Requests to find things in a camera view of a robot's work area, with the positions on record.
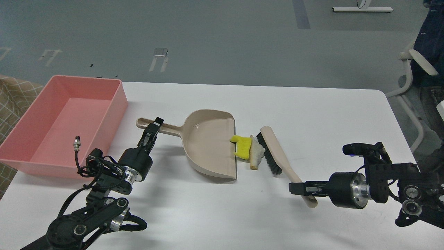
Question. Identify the beige plastic dustpan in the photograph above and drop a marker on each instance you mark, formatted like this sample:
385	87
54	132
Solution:
205	137

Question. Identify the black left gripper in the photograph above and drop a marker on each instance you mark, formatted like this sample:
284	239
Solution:
139	158

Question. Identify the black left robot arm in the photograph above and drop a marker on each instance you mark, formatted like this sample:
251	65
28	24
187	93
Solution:
90	212

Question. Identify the pink plastic bin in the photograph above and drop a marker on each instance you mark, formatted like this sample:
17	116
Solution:
41	143

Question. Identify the beige checkered cloth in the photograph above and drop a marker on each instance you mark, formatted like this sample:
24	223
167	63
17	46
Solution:
16	96

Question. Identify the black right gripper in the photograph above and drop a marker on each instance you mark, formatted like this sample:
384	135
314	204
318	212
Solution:
345	189

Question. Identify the beige hand brush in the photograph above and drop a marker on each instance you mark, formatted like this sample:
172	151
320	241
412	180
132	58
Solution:
275	156

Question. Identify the yellow sponge piece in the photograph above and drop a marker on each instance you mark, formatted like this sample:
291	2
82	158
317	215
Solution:
243	146

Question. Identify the person in teal jacket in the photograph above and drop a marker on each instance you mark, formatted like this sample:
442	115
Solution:
430	44

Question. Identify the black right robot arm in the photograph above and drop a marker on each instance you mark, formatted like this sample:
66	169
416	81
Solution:
419	193

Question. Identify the white desk base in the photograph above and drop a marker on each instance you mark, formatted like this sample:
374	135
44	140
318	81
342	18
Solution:
363	7

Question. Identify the white office chair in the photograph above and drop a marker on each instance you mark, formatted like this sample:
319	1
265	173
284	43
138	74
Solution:
408	94

